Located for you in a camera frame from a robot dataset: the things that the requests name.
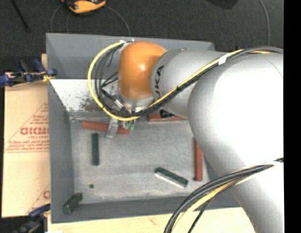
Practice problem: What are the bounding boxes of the red-brown flat block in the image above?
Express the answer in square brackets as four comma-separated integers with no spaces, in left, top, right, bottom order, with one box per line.
[148,113,189,123]
[81,120,130,135]
[193,137,204,182]

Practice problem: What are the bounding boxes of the dark green flat block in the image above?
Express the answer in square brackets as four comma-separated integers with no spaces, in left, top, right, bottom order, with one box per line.
[91,133,100,166]
[62,192,84,215]
[154,166,189,188]

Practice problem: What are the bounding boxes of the grey metal bin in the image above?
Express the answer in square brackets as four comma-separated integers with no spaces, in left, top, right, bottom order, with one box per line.
[45,33,241,223]

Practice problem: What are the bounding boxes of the brown cardboard board red print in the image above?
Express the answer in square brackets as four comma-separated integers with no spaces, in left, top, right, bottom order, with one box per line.
[0,53,52,218]

